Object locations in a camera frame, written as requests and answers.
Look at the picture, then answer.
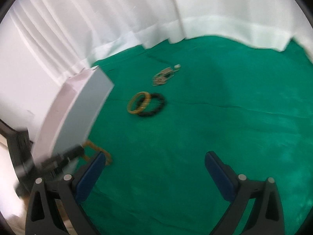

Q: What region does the white curtain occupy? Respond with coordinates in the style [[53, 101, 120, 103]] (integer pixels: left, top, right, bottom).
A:
[[166, 0, 313, 61], [10, 0, 187, 79]]

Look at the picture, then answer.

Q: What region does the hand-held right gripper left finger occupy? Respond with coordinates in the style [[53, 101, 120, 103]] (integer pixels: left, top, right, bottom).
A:
[[25, 151, 106, 235]]

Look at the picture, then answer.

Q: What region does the black bead bracelet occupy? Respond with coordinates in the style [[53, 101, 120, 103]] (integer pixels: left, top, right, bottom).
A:
[[137, 93, 166, 117]]

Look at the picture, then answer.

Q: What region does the long white box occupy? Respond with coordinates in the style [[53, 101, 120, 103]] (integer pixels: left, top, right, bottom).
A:
[[32, 65, 115, 174]]

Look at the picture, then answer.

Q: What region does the dark object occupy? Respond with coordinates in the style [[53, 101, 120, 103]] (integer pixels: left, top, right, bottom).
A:
[[0, 119, 33, 197]]

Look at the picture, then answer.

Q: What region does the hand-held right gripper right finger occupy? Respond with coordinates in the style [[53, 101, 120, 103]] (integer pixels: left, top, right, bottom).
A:
[[204, 151, 286, 235]]

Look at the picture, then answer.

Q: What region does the gold bead bracelet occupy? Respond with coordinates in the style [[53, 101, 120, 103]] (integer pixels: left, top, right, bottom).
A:
[[152, 68, 175, 87]]

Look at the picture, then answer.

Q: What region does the green velvet cloth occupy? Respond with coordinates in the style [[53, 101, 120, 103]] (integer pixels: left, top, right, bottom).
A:
[[71, 35, 313, 235]]

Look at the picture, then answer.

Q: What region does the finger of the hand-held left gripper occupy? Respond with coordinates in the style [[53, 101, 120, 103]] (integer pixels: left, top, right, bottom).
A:
[[15, 145, 85, 180]]

